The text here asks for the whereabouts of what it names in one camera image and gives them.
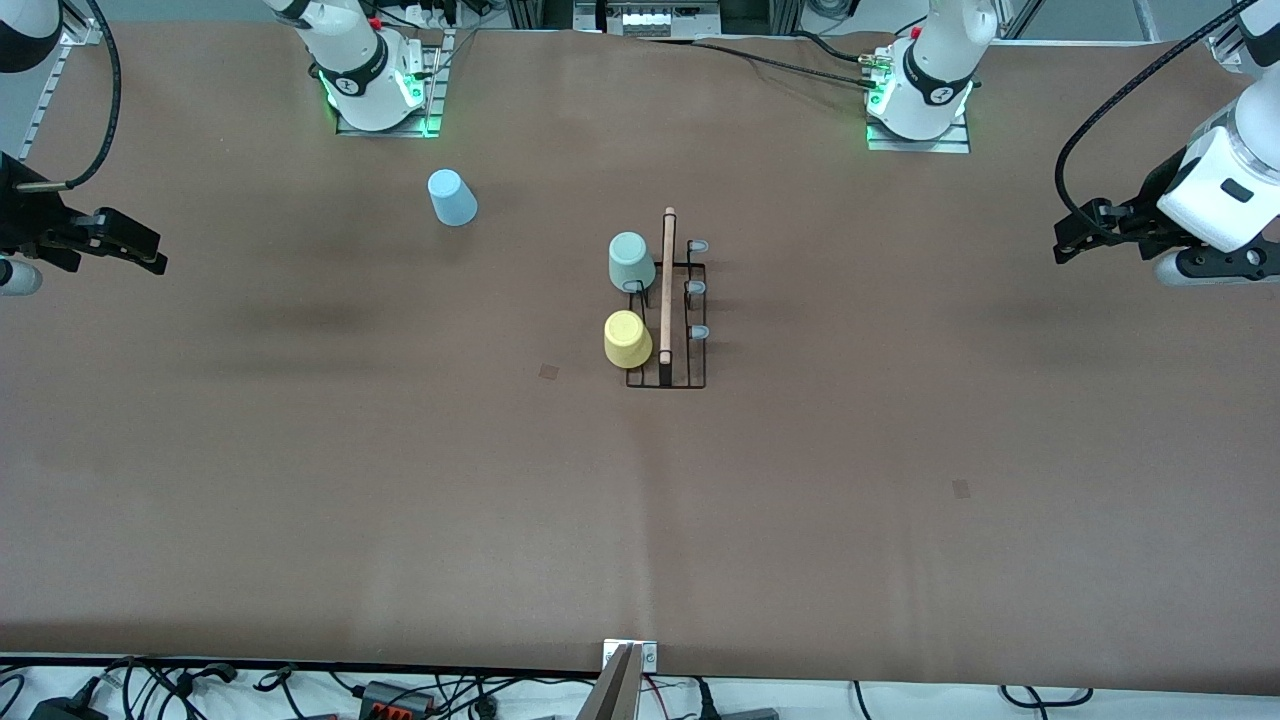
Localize black wire cup holder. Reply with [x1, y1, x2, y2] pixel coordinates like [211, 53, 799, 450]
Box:
[622, 207, 711, 390]

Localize pale green plastic cup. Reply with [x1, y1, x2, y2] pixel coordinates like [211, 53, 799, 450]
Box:
[608, 232, 658, 293]

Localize yellow plastic cup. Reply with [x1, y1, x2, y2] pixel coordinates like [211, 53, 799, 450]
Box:
[603, 310, 654, 369]

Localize light blue plastic cup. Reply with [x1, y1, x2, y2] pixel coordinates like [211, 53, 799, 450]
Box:
[427, 168, 479, 228]

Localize black power brick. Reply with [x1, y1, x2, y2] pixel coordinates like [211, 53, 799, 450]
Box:
[28, 697, 109, 720]

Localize brown table cover sheet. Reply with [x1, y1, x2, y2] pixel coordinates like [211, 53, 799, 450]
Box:
[0, 22, 1280, 696]

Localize grey metal equipment rack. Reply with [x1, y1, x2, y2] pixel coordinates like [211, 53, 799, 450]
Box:
[505, 0, 803, 37]

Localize black orange power adapter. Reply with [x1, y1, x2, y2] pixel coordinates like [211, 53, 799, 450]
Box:
[360, 680, 438, 718]

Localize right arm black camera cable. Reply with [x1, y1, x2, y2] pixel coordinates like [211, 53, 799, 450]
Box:
[12, 0, 123, 193]

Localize aluminium table edge rail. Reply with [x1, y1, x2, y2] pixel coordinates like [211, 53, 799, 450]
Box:
[0, 30, 81, 216]
[1208, 0, 1263, 67]

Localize black base cable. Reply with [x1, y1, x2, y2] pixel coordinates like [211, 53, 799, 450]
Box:
[640, 36, 879, 89]
[700, 36, 876, 67]

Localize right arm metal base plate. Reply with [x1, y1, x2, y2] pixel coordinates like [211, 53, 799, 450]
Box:
[335, 30, 444, 138]

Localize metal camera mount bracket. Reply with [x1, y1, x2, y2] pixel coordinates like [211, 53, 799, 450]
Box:
[575, 640, 661, 720]

